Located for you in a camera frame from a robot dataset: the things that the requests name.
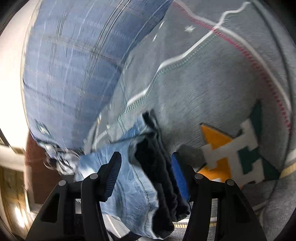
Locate light blue denim jeans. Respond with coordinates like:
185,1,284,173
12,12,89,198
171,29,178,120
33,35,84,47
74,111,191,240

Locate grey patterned bed sheet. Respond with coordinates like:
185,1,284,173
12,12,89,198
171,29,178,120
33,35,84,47
84,1,295,240

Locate blue plaid pillow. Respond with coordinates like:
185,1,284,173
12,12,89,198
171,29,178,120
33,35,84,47
22,1,170,149

